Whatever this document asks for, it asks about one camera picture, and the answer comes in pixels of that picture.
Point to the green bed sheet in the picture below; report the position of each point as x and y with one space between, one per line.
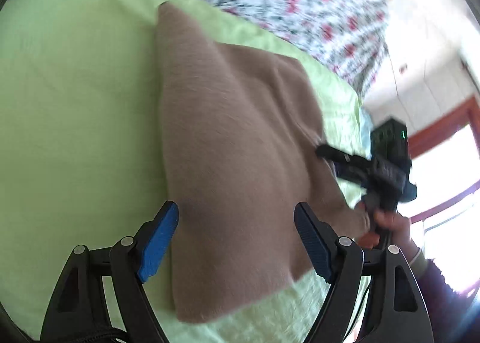
80 135

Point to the black camera box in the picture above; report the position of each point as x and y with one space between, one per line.
390 141

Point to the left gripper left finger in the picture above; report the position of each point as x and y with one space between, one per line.
77 310

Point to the right forearm maroon sleeve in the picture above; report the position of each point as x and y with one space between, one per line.
454 317

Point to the right hand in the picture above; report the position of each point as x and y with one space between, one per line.
397 225

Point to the beige knit sweater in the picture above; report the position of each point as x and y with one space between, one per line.
240 127

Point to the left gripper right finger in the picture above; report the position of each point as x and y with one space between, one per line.
375 287

